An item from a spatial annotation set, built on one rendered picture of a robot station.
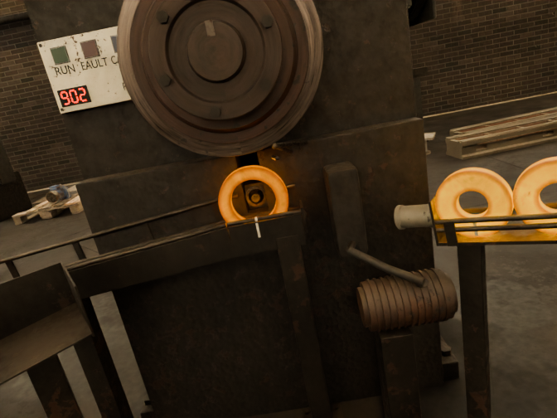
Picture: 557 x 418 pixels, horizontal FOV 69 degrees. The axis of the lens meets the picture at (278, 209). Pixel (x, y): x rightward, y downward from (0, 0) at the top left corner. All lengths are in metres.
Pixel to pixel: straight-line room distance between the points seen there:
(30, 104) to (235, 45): 7.40
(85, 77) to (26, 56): 6.94
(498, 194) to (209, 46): 0.67
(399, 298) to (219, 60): 0.66
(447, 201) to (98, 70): 0.93
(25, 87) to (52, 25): 6.94
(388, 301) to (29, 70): 7.61
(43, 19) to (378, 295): 1.09
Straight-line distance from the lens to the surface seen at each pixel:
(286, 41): 0.95
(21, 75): 8.22
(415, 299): 1.01
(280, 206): 1.06
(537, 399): 1.54
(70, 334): 1.01
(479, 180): 0.95
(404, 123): 1.14
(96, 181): 1.22
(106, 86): 1.20
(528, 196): 0.95
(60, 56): 1.24
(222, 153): 1.01
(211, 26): 0.91
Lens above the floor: 1.03
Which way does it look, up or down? 17 degrees down
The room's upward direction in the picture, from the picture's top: 11 degrees counter-clockwise
